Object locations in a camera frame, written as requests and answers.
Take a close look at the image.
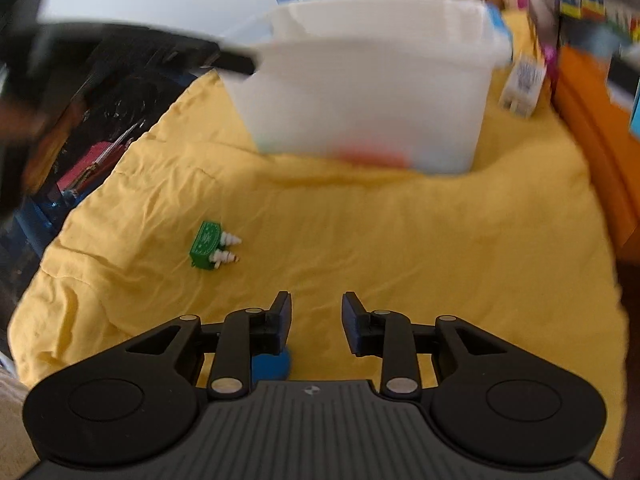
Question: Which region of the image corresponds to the white plastic bin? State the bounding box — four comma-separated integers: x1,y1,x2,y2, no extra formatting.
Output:
222,0,513,174

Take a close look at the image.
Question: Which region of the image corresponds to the orange box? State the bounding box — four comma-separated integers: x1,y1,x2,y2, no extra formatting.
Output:
553,46,639,264

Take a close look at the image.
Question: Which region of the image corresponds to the green stamp toy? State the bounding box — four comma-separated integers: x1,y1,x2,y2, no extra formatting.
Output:
189,221,242,270

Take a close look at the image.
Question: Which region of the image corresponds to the yellow cloth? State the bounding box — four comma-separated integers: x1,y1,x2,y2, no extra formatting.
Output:
6,8,629,478

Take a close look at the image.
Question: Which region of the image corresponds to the small milk carton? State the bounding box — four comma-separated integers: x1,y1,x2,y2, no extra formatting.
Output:
499,55,547,118

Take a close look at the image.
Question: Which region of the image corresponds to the blue round disc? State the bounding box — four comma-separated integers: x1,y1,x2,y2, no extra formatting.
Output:
252,349,291,384

